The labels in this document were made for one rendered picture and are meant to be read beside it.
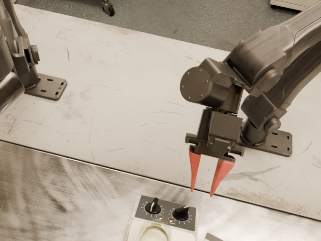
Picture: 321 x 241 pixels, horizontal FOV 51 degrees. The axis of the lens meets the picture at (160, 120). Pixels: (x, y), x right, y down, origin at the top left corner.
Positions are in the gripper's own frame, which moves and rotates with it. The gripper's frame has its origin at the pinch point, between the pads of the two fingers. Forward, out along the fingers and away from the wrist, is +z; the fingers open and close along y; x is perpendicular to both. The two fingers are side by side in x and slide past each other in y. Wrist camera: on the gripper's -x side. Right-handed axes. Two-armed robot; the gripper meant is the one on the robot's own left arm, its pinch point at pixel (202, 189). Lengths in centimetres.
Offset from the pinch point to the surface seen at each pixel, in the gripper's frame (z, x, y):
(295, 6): -109, 215, 60
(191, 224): 7.9, 3.2, -0.1
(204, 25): -76, 198, -6
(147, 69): -21.5, 35.5, -19.2
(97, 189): 8.1, 10.8, -20.7
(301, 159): -7.6, 23.7, 24.4
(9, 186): 11.4, 8.2, -38.9
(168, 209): 6.9, 6.1, -4.9
